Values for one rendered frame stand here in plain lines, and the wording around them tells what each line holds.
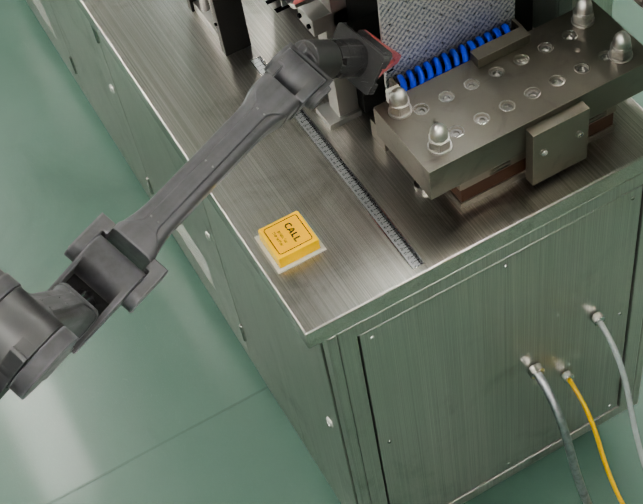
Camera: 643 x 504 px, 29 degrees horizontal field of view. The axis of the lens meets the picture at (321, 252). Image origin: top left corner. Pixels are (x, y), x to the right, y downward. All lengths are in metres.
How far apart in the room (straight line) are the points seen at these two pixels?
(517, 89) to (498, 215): 0.19
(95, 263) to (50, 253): 1.69
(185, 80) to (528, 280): 0.68
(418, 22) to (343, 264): 0.38
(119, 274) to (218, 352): 1.40
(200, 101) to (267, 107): 0.50
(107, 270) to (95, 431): 1.38
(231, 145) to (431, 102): 0.39
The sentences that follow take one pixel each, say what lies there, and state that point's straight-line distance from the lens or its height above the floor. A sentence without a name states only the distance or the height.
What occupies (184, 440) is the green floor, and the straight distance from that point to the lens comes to 2.82.
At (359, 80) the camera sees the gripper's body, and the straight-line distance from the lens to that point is 1.84.
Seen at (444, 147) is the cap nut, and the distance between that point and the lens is 1.82.
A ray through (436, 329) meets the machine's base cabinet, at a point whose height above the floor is 0.73.
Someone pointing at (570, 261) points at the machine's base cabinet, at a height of 0.72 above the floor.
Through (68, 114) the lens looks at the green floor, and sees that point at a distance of 3.53.
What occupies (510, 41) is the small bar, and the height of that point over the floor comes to 1.05.
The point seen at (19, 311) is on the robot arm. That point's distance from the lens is 1.16.
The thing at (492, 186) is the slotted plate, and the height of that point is 0.91.
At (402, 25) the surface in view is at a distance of 1.88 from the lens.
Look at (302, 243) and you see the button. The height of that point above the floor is 0.92.
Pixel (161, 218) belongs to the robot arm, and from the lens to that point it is 1.57.
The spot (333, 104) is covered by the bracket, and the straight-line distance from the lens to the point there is 2.06.
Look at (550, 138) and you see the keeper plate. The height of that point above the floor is 1.00.
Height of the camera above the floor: 2.39
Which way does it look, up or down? 52 degrees down
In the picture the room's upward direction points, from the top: 12 degrees counter-clockwise
